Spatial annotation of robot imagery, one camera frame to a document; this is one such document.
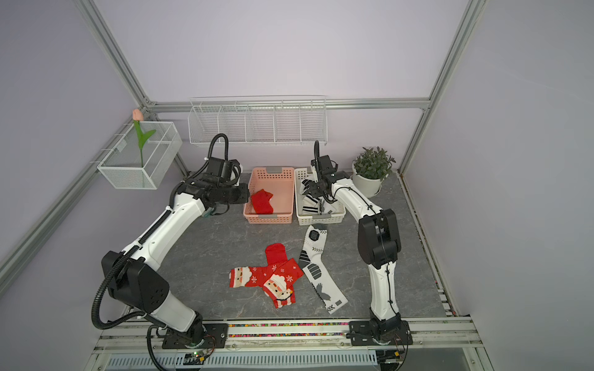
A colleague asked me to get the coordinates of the white sock hexagon patch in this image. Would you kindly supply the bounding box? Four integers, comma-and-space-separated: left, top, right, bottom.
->
300, 178, 319, 198

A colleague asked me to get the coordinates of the white black striped sock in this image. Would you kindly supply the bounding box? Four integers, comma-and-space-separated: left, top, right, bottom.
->
302, 196, 325, 215

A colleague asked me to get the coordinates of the red fuzzy sock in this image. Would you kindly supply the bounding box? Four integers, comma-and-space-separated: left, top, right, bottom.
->
251, 190, 274, 215

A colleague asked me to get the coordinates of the red santa sock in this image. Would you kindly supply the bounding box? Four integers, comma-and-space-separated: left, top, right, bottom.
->
262, 259, 303, 309
229, 265, 276, 288

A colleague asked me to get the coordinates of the white sock grey bird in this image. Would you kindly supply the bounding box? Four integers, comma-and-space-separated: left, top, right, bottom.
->
303, 263, 348, 315

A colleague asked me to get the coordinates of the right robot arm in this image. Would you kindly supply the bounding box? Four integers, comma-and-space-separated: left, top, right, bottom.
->
305, 141, 412, 346

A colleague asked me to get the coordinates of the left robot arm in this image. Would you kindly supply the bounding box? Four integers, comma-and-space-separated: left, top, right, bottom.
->
91, 133, 250, 347

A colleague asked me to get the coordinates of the white plastic basket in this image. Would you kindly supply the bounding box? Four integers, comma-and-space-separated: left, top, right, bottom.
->
294, 168, 347, 226

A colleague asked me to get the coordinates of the pink plastic basket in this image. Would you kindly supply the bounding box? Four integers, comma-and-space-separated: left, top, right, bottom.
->
243, 167, 295, 224

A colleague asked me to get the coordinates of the potted green plant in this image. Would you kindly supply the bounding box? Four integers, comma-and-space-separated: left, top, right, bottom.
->
351, 147, 396, 198

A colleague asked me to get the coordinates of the red penguin sock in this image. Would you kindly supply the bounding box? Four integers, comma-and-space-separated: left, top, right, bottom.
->
265, 244, 288, 266

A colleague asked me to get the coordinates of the artificial pink tulip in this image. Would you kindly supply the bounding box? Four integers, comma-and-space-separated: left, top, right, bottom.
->
132, 109, 156, 167

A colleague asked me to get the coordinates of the white wire wall shelf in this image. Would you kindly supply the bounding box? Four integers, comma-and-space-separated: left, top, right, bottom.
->
187, 95, 328, 145

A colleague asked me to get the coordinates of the white mesh wall box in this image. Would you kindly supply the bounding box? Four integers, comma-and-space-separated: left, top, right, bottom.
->
97, 122, 182, 190

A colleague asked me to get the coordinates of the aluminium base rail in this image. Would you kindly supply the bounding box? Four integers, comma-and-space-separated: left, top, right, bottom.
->
93, 317, 484, 354

